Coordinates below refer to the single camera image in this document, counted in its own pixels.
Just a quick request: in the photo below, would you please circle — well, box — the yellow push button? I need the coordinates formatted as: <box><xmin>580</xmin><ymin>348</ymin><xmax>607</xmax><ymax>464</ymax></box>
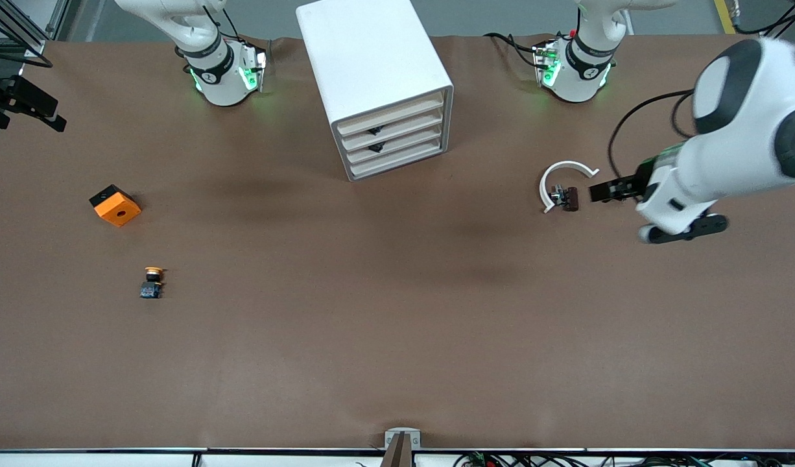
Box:
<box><xmin>139</xmin><ymin>266</ymin><xmax>167</xmax><ymax>300</ymax></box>

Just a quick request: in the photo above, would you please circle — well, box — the small brown metal part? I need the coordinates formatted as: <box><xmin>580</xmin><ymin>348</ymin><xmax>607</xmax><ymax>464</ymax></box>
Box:
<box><xmin>550</xmin><ymin>186</ymin><xmax>580</xmax><ymax>213</ymax></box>

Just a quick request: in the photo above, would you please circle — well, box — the white curved plastic part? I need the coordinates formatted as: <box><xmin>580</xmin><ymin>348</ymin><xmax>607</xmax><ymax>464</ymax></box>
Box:
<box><xmin>540</xmin><ymin>160</ymin><xmax>600</xmax><ymax>214</ymax></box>

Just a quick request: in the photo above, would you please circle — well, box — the orange and black box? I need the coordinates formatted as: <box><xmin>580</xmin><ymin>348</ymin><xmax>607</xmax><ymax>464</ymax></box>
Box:
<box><xmin>89</xmin><ymin>184</ymin><xmax>142</xmax><ymax>228</ymax></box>

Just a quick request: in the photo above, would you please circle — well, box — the brown table mat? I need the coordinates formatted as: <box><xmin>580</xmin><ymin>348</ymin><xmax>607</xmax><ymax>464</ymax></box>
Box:
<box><xmin>0</xmin><ymin>34</ymin><xmax>795</xmax><ymax>451</ymax></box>

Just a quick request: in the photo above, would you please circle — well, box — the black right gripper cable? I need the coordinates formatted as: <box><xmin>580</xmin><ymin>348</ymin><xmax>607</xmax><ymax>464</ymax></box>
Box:
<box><xmin>0</xmin><ymin>49</ymin><xmax>54</xmax><ymax>69</ymax></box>

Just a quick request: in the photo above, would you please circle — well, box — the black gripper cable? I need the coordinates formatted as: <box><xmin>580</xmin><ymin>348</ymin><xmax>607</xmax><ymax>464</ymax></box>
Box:
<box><xmin>0</xmin><ymin>49</ymin><xmax>54</xmax><ymax>69</ymax></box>
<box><xmin>607</xmin><ymin>90</ymin><xmax>698</xmax><ymax>184</ymax></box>

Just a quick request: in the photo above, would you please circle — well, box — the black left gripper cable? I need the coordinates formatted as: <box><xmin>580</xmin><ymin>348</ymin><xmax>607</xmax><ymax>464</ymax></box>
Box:
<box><xmin>607</xmin><ymin>90</ymin><xmax>698</xmax><ymax>184</ymax></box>

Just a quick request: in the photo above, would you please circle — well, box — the black left arm base cable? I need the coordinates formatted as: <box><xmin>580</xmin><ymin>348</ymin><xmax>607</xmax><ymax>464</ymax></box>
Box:
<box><xmin>483</xmin><ymin>31</ymin><xmax>547</xmax><ymax>69</ymax></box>

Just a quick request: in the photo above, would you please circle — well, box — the black arm base cable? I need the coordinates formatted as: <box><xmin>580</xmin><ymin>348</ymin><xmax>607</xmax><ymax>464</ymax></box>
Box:
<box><xmin>203</xmin><ymin>5</ymin><xmax>244</xmax><ymax>47</ymax></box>
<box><xmin>483</xmin><ymin>31</ymin><xmax>547</xmax><ymax>69</ymax></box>

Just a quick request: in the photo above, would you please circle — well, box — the black right arm base cable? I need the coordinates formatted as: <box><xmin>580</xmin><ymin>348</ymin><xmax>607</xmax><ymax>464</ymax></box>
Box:
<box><xmin>203</xmin><ymin>5</ymin><xmax>244</xmax><ymax>47</ymax></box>

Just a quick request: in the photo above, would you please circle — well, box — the tangled cable bundle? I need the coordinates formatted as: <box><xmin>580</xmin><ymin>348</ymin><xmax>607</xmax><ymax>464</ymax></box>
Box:
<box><xmin>453</xmin><ymin>452</ymin><xmax>795</xmax><ymax>467</ymax></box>

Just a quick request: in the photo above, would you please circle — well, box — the grey metal bracket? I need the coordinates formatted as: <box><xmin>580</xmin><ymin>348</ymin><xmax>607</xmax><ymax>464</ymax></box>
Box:
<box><xmin>385</xmin><ymin>428</ymin><xmax>422</xmax><ymax>449</ymax></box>

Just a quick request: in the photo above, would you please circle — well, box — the white table edge rail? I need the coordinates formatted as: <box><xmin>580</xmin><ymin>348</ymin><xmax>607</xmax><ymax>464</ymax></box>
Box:
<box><xmin>0</xmin><ymin>448</ymin><xmax>795</xmax><ymax>467</ymax></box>

